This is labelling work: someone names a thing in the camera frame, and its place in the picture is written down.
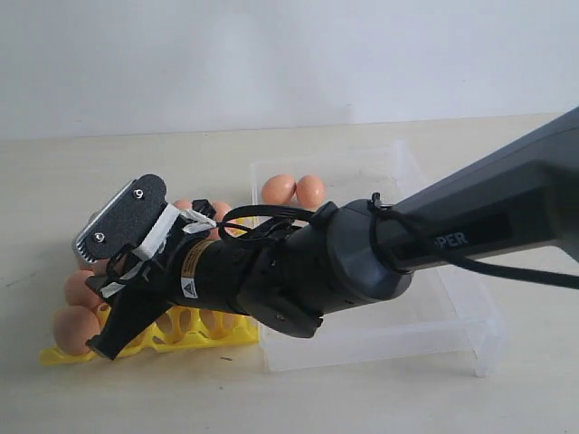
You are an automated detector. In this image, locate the clear plastic container box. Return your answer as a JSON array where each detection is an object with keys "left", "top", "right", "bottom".
[{"left": 251, "top": 141, "right": 506, "bottom": 377}]

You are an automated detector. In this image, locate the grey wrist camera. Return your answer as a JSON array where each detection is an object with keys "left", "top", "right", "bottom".
[{"left": 72, "top": 174, "right": 167, "bottom": 264}]

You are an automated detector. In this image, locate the yellow plastic egg tray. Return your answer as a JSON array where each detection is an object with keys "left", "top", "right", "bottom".
[{"left": 39, "top": 304, "right": 259, "bottom": 365}]

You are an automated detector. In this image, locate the brown egg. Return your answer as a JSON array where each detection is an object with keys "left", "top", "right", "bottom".
[
  {"left": 296, "top": 175, "right": 326, "bottom": 210},
  {"left": 63, "top": 270, "right": 101, "bottom": 310},
  {"left": 174, "top": 199, "right": 192, "bottom": 210},
  {"left": 210, "top": 201, "right": 232, "bottom": 240},
  {"left": 261, "top": 174, "right": 296, "bottom": 205},
  {"left": 52, "top": 306, "right": 100, "bottom": 356}
]

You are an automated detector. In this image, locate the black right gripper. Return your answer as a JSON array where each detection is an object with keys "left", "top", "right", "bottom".
[{"left": 86, "top": 234, "right": 262, "bottom": 360}]

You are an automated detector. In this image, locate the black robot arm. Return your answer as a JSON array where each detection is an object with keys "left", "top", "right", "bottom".
[{"left": 72, "top": 110, "right": 578, "bottom": 359}]

